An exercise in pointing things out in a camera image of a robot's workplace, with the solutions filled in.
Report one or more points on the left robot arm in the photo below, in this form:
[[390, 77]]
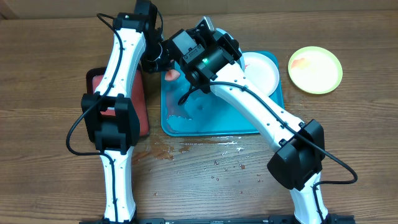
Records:
[[111, 120]]

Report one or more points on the black tray with pink water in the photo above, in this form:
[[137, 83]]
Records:
[[93, 79]]

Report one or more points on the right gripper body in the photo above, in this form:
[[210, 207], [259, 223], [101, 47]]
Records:
[[227, 46]]

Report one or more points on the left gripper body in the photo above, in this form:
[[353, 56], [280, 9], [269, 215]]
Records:
[[158, 56]]

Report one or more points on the yellow-green plate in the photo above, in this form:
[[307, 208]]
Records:
[[315, 70]]

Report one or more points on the teal plastic tray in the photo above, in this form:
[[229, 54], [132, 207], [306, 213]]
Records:
[[201, 114]]

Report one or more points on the white pink plate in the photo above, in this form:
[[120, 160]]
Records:
[[262, 70]]

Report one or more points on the pink sponge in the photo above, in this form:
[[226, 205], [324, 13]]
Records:
[[172, 75]]

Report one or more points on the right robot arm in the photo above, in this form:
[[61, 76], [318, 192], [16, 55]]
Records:
[[212, 65]]

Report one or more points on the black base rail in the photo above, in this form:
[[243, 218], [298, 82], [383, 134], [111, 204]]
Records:
[[273, 219]]

